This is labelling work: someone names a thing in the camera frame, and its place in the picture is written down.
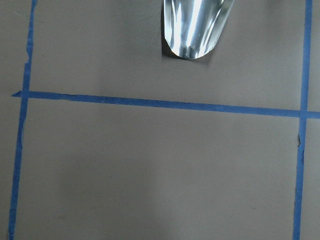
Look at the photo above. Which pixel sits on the metal scoop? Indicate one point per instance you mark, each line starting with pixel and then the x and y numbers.
pixel 192 28

